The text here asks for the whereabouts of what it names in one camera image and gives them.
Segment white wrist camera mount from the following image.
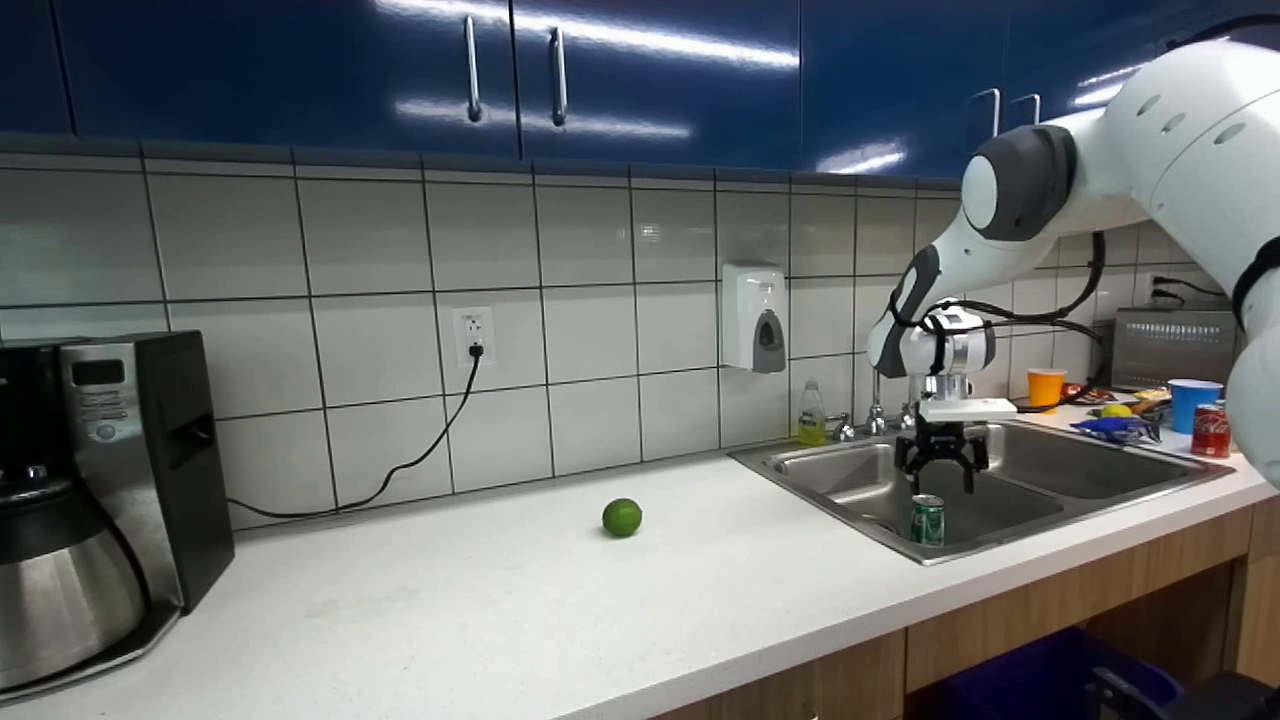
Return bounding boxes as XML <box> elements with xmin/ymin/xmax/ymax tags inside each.
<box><xmin>915</xmin><ymin>395</ymin><xmax>1019</xmax><ymax>429</ymax></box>

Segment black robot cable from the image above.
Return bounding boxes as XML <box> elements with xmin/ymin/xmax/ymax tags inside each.
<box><xmin>934</xmin><ymin>228</ymin><xmax>1112</xmax><ymax>405</ymax></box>

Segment green soda can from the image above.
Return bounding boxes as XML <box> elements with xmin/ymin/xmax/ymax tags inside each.
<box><xmin>908</xmin><ymin>486</ymin><xmax>953</xmax><ymax>551</ymax></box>

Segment wooden base cabinets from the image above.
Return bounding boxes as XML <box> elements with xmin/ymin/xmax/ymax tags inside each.
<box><xmin>651</xmin><ymin>497</ymin><xmax>1280</xmax><ymax>720</ymax></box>

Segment green dish soap bottle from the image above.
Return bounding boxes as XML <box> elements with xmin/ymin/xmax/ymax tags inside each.
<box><xmin>793</xmin><ymin>378</ymin><xmax>831</xmax><ymax>451</ymax></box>

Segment blue glossy wall cabinets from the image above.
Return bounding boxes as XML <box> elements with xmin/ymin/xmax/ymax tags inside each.
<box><xmin>0</xmin><ymin>0</ymin><xmax>1280</xmax><ymax>199</ymax></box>

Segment stainless steel toaster oven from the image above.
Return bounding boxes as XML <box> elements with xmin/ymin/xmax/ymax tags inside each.
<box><xmin>1108</xmin><ymin>301</ymin><xmax>1254</xmax><ymax>401</ymax></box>

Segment black coffee maker cord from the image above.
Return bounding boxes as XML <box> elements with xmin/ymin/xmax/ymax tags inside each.
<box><xmin>226</xmin><ymin>340</ymin><xmax>490</xmax><ymax>525</ymax></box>

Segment white wall soap dispenser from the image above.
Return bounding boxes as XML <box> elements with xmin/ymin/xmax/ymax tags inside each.
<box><xmin>716</xmin><ymin>259</ymin><xmax>793</xmax><ymax>377</ymax></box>

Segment steel coffee carafe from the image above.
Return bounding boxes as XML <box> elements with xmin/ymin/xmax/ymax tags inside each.
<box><xmin>0</xmin><ymin>477</ymin><xmax>154</xmax><ymax>696</ymax></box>

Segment stainless steel double sink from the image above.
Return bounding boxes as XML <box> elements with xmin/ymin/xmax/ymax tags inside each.
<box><xmin>728</xmin><ymin>408</ymin><xmax>1236</xmax><ymax>567</ymax></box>

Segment black coffee maker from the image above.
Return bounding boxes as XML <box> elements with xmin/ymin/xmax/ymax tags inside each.
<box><xmin>0</xmin><ymin>328</ymin><xmax>239</xmax><ymax>704</ymax></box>

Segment blue cup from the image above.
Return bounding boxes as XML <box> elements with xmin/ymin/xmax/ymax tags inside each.
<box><xmin>1169</xmin><ymin>377</ymin><xmax>1227</xmax><ymax>439</ymax></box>

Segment green lime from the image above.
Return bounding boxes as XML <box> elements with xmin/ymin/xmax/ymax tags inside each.
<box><xmin>600</xmin><ymin>497</ymin><xmax>650</xmax><ymax>544</ymax></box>

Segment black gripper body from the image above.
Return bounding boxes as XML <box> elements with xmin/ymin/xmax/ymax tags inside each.
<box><xmin>908</xmin><ymin>420</ymin><xmax>983</xmax><ymax>463</ymax></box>

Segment white wall power outlet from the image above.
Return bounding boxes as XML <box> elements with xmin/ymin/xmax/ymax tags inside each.
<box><xmin>447</xmin><ymin>302</ymin><xmax>499</xmax><ymax>363</ymax></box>

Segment orange cup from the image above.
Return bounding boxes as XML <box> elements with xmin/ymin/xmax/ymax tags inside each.
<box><xmin>1023</xmin><ymin>366</ymin><xmax>1073</xmax><ymax>413</ymax></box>

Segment red can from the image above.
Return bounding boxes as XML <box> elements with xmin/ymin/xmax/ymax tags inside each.
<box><xmin>1189</xmin><ymin>405</ymin><xmax>1236</xmax><ymax>463</ymax></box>

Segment blue bin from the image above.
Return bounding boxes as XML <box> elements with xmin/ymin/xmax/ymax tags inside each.
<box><xmin>934</xmin><ymin>624</ymin><xmax>1184</xmax><ymax>720</ymax></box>

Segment blue yellow snack packages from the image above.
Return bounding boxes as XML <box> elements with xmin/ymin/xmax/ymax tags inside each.
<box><xmin>1067</xmin><ymin>383</ymin><xmax>1171</xmax><ymax>451</ymax></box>

